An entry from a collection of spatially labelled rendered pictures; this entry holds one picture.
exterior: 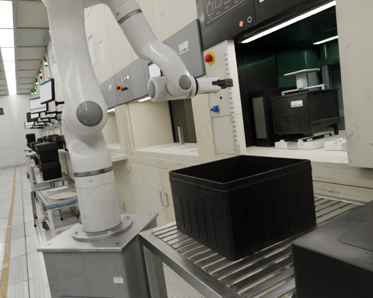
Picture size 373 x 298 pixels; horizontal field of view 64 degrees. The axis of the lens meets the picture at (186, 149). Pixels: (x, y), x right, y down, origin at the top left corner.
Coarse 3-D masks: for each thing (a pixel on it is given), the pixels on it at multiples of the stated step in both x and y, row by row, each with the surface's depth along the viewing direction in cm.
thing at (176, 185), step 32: (224, 160) 95; (256, 160) 92; (288, 160) 81; (192, 192) 74; (224, 192) 62; (256, 192) 66; (288, 192) 71; (192, 224) 77; (224, 224) 64; (256, 224) 66; (288, 224) 71; (224, 256) 66
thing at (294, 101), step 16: (304, 80) 137; (288, 96) 134; (304, 96) 127; (320, 96) 130; (336, 96) 135; (272, 112) 144; (288, 112) 136; (304, 112) 128; (320, 112) 130; (336, 112) 135; (288, 128) 137; (304, 128) 130; (320, 128) 133; (336, 128) 138
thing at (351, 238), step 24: (360, 216) 54; (312, 240) 47; (336, 240) 46; (360, 240) 45; (312, 264) 44; (336, 264) 41; (360, 264) 38; (312, 288) 45; (336, 288) 41; (360, 288) 38
